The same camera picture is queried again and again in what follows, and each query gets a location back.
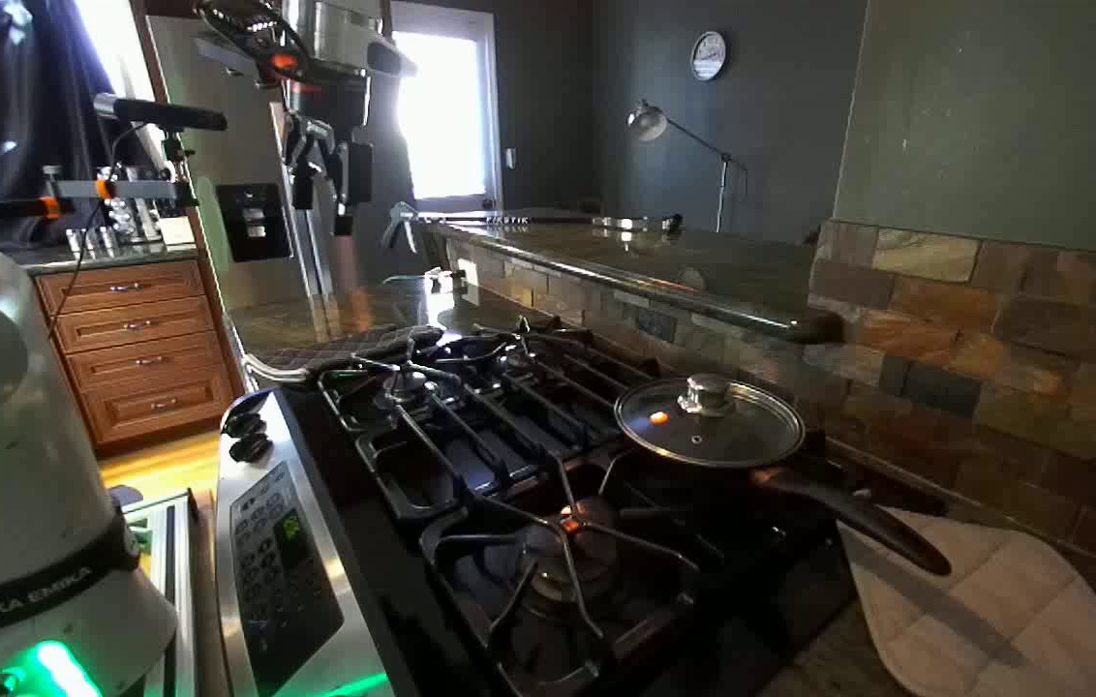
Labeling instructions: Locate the glass lid with metal knob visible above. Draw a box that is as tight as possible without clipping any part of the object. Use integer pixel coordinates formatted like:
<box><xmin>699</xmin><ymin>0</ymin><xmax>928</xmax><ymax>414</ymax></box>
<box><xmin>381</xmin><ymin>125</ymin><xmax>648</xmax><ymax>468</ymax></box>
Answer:
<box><xmin>610</xmin><ymin>368</ymin><xmax>808</xmax><ymax>473</ymax></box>

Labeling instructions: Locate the silver desk lamp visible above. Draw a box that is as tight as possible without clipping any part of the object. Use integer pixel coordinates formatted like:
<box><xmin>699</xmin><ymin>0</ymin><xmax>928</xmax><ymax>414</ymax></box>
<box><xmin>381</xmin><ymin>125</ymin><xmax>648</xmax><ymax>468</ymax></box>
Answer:
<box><xmin>619</xmin><ymin>95</ymin><xmax>750</xmax><ymax>235</ymax></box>

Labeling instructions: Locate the black stove knob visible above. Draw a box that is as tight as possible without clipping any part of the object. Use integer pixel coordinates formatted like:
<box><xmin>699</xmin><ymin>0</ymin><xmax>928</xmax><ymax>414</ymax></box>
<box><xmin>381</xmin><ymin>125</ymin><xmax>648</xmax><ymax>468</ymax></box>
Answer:
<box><xmin>225</xmin><ymin>427</ymin><xmax>277</xmax><ymax>468</ymax></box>
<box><xmin>216</xmin><ymin>382</ymin><xmax>277</xmax><ymax>439</ymax></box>

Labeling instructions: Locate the power outlet plate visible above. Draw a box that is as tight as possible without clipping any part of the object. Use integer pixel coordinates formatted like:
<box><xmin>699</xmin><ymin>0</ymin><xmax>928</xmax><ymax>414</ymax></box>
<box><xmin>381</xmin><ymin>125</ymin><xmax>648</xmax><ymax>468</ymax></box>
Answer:
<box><xmin>447</xmin><ymin>254</ymin><xmax>484</xmax><ymax>311</ymax></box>

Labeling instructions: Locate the black gas stove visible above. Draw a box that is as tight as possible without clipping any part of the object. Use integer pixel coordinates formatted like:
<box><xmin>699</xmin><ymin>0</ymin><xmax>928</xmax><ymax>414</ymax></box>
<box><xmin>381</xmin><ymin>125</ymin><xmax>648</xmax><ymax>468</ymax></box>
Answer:
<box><xmin>208</xmin><ymin>313</ymin><xmax>860</xmax><ymax>697</ymax></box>

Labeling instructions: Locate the black frying pan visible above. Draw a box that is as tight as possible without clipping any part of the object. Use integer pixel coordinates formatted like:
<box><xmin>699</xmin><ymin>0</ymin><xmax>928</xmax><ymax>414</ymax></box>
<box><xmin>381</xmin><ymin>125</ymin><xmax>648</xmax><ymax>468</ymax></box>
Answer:
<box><xmin>619</xmin><ymin>439</ymin><xmax>957</xmax><ymax>582</ymax></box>

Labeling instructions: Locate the black bar camera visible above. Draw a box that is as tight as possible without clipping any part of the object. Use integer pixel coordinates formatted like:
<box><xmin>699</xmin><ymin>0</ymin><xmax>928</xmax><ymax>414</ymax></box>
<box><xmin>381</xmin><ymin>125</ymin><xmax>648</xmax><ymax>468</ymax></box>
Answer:
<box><xmin>93</xmin><ymin>90</ymin><xmax>231</xmax><ymax>137</ymax></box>

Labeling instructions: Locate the stainless steel refrigerator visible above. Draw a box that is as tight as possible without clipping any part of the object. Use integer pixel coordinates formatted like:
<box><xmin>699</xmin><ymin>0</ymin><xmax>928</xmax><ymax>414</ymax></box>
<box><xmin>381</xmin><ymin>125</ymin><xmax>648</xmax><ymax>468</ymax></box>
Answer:
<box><xmin>137</xmin><ymin>0</ymin><xmax>428</xmax><ymax>326</ymax></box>

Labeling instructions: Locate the bright window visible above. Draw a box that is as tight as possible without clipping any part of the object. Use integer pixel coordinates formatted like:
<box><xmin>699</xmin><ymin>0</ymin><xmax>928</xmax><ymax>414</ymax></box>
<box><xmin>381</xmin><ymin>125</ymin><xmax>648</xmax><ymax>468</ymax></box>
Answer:
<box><xmin>388</xmin><ymin>0</ymin><xmax>509</xmax><ymax>210</ymax></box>

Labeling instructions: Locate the white quilted pot holder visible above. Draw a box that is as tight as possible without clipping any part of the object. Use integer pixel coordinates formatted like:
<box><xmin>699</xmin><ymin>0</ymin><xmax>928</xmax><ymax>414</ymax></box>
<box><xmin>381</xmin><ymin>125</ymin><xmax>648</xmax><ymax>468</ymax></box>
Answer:
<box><xmin>838</xmin><ymin>503</ymin><xmax>1096</xmax><ymax>697</ymax></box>

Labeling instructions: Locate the wooden drawer cabinet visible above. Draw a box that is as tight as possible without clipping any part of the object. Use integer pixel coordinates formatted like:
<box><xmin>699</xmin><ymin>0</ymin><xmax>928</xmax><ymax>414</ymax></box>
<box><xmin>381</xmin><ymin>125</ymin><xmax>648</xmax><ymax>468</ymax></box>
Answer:
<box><xmin>31</xmin><ymin>253</ymin><xmax>249</xmax><ymax>455</ymax></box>

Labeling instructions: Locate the round wall clock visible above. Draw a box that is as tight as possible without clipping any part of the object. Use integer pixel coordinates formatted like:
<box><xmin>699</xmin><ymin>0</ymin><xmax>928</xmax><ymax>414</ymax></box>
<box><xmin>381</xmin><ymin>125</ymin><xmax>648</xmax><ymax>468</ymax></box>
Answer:
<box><xmin>686</xmin><ymin>28</ymin><xmax>731</xmax><ymax>85</ymax></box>

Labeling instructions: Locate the black fridge dispenser panel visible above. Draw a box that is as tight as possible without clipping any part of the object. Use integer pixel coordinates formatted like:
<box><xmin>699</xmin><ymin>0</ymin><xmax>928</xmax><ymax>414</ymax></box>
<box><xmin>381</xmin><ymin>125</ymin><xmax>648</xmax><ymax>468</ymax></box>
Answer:
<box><xmin>213</xmin><ymin>180</ymin><xmax>295</xmax><ymax>268</ymax></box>

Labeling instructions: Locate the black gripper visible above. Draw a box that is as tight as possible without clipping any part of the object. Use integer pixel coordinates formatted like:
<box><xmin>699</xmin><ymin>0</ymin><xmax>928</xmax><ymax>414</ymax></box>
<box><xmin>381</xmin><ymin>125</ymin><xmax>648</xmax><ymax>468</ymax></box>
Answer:
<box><xmin>289</xmin><ymin>71</ymin><xmax>381</xmax><ymax>244</ymax></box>

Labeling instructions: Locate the camera mount with orange clamp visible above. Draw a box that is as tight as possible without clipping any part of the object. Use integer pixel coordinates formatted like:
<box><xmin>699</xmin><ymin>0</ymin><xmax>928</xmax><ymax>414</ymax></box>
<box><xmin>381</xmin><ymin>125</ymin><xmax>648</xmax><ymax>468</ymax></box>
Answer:
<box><xmin>34</xmin><ymin>164</ymin><xmax>195</xmax><ymax>218</ymax></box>

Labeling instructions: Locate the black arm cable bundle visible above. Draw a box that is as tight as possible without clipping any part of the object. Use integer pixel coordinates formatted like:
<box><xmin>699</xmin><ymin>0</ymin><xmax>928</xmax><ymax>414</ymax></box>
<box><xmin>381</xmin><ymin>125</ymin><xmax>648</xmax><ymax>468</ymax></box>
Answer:
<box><xmin>190</xmin><ymin>0</ymin><xmax>326</xmax><ymax>95</ymax></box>

